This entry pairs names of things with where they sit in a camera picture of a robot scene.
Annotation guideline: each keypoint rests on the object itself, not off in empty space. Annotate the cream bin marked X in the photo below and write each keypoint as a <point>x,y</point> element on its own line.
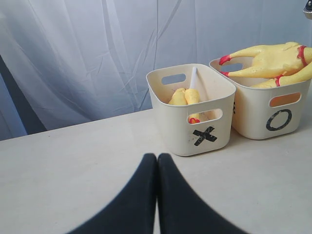
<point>196,128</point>

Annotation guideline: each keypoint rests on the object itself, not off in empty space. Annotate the blue-grey backdrop curtain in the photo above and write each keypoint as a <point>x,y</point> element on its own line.
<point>66,62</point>

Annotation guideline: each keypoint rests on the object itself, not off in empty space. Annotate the cream bin marked O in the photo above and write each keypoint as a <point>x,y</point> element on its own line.
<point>266,113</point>

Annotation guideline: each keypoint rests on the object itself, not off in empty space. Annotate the chicken leg with white tube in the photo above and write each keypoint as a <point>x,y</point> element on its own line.
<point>192,94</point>

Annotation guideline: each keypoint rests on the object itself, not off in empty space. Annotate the headless rubber chicken body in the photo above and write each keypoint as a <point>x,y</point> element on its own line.
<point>178,99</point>

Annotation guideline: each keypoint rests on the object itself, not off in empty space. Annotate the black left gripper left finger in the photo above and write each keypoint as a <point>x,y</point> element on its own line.
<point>132,211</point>

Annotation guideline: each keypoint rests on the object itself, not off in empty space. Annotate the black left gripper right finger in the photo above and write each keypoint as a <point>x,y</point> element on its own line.
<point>180,208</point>

